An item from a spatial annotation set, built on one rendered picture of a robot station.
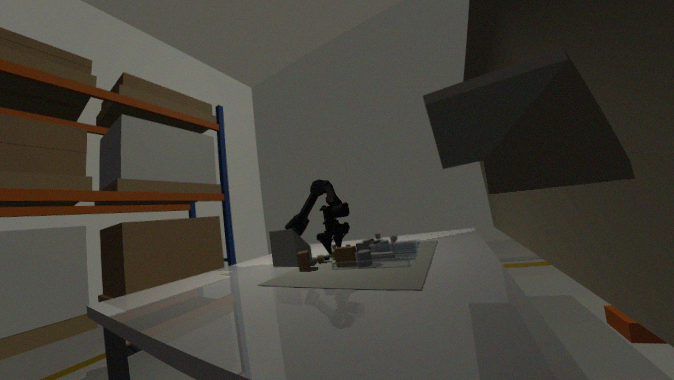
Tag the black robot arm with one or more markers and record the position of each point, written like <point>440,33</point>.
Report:
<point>336,209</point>

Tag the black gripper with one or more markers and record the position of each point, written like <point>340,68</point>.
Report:
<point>325,238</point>

